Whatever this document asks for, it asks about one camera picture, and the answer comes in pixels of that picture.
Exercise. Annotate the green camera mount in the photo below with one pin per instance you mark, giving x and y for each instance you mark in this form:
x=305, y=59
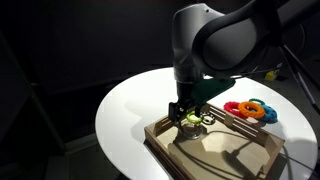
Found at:
x=210, y=90

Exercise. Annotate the black camera tripod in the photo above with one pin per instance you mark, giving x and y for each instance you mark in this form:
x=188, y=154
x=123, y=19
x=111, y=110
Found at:
x=305, y=87

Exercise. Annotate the silver Franka robot arm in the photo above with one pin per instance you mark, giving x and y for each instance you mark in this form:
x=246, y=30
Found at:
x=233, y=43

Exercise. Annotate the small yellow object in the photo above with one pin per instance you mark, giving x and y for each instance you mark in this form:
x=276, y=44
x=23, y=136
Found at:
x=271, y=76

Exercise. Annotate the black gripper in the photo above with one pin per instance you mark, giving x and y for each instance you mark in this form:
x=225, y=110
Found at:
x=185, y=93

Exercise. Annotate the wooden slatted tray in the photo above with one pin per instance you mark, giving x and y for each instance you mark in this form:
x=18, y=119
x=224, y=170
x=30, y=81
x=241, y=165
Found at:
x=216, y=156

